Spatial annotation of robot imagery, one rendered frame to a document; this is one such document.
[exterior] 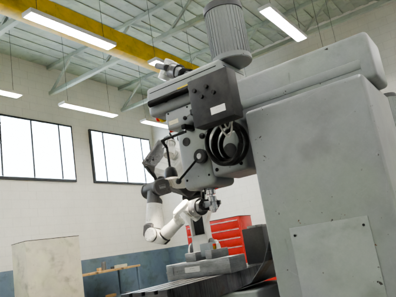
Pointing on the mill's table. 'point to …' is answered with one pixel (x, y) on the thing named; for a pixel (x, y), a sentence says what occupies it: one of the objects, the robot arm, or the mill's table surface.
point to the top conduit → (168, 96)
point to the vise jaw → (194, 257)
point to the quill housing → (197, 182)
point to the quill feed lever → (199, 155)
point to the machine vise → (208, 265)
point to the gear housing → (175, 121)
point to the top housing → (159, 112)
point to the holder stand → (256, 243)
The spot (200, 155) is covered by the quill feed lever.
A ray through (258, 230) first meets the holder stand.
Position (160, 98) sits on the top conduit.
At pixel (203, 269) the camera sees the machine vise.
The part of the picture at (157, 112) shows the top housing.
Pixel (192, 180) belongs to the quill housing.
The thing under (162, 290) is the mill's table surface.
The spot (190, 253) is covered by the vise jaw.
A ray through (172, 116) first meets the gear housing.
